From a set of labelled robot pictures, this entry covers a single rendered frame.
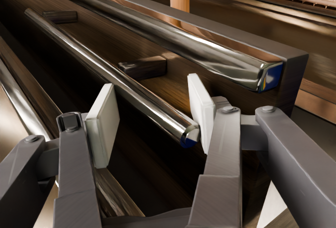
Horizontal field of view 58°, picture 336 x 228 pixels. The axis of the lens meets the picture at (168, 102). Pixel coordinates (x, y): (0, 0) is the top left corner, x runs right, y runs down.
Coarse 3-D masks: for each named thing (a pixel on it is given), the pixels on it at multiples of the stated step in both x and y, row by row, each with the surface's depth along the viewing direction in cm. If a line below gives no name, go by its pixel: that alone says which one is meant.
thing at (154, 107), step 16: (32, 16) 37; (48, 16) 38; (64, 16) 39; (48, 32) 33; (64, 32) 31; (64, 48) 29; (80, 48) 27; (96, 64) 24; (112, 64) 24; (128, 64) 24; (144, 64) 25; (160, 64) 26; (112, 80) 22; (128, 80) 22; (128, 96) 21; (144, 96) 20; (144, 112) 19; (160, 112) 18; (176, 112) 18; (160, 128) 18; (176, 128) 17; (192, 128) 17; (192, 144) 17
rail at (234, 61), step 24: (72, 0) 35; (96, 0) 30; (120, 0) 28; (120, 24) 27; (144, 24) 24; (168, 24) 22; (168, 48) 22; (192, 48) 20; (216, 48) 18; (240, 48) 18; (216, 72) 19; (240, 72) 17; (264, 72) 16
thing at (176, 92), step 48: (0, 0) 82; (48, 0) 48; (144, 0) 29; (48, 48) 55; (96, 48) 38; (144, 48) 29; (288, 48) 18; (96, 96) 41; (240, 96) 20; (288, 96) 19; (144, 144) 33; (192, 192) 28
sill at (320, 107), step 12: (300, 96) 40; (312, 96) 40; (300, 108) 38; (312, 108) 38; (324, 108) 38; (300, 120) 39; (312, 120) 37; (324, 120) 36; (312, 132) 38; (324, 132) 37; (324, 144) 37
